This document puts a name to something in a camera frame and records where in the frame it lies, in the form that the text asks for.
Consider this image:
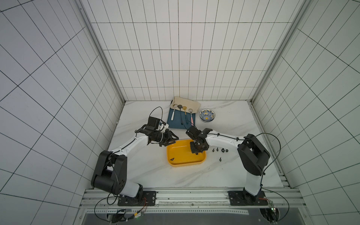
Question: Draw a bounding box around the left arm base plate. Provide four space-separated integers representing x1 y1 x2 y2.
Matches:
117 185 157 206

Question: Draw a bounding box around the black handled spoon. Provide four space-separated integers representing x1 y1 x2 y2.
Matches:
177 105 183 125

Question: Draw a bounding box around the beige cloth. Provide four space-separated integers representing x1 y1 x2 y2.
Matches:
170 97 201 113

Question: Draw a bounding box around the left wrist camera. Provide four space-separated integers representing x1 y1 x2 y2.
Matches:
147 116 169 133

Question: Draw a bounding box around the yellow plastic storage box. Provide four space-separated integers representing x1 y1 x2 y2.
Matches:
167 139 206 167

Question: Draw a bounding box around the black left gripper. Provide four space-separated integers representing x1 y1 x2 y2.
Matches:
153 128 179 147

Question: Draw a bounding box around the pink handled spoon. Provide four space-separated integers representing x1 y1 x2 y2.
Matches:
188 108 194 126

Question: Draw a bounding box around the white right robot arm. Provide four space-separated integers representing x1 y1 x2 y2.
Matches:
186 127 271 197

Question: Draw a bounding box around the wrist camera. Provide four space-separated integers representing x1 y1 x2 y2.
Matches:
186 126 202 141
147 116 169 133

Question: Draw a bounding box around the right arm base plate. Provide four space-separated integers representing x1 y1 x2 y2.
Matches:
228 190 268 206

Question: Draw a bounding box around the aluminium rail frame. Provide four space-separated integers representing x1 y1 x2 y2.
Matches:
75 187 313 225

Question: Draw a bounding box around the dark teal tray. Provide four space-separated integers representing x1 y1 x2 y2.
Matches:
167 108 195 129

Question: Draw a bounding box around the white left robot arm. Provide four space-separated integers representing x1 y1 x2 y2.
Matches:
91 128 179 200

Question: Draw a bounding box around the white handled spoon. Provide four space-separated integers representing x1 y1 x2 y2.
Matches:
171 104 178 121

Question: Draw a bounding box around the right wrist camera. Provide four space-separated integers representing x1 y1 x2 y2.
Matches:
186 126 202 141

